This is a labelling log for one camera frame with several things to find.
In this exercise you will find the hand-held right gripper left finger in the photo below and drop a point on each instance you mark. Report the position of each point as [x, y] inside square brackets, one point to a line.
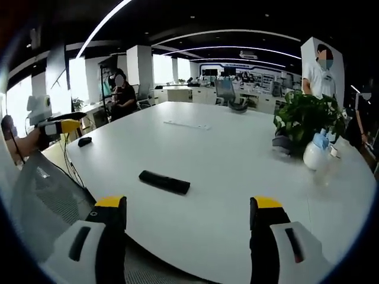
[102, 245]

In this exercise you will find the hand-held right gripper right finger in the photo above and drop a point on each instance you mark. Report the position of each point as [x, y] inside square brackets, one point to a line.
[275, 245]

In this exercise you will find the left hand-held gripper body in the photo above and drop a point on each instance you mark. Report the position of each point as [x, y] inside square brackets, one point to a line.
[40, 111]

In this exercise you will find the black remote control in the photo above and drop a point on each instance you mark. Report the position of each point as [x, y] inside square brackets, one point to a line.
[164, 182]

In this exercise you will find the small black case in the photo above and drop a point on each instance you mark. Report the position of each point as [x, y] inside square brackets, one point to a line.
[85, 141]

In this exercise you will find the grey mesh office chair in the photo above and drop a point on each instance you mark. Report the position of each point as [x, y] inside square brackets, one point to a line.
[50, 192]

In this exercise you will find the white spray bottle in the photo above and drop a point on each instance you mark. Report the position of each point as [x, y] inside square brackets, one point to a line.
[316, 154]

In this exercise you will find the green potted plant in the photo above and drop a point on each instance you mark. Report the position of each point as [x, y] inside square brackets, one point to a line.
[308, 118]

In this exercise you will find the dark bowl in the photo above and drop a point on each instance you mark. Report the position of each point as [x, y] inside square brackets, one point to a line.
[237, 107]

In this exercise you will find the blue mesh office chair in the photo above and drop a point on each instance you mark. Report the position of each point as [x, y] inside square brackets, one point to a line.
[228, 93]

